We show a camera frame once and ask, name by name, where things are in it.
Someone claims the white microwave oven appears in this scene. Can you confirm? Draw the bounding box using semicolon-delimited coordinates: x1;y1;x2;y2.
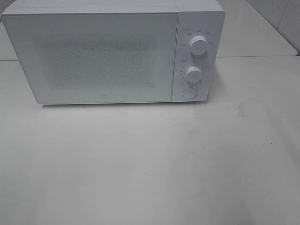
1;0;225;104

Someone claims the white microwave door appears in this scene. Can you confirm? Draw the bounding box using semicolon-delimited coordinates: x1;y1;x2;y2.
3;13;178;105

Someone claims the white timer knob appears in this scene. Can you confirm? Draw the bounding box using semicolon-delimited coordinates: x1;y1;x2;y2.
184;66;203;83

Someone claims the round white door button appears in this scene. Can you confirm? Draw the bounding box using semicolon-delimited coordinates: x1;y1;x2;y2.
183;88;197;99

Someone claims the upper white power knob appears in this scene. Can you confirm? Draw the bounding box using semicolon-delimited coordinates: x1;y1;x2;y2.
188;34;209;56

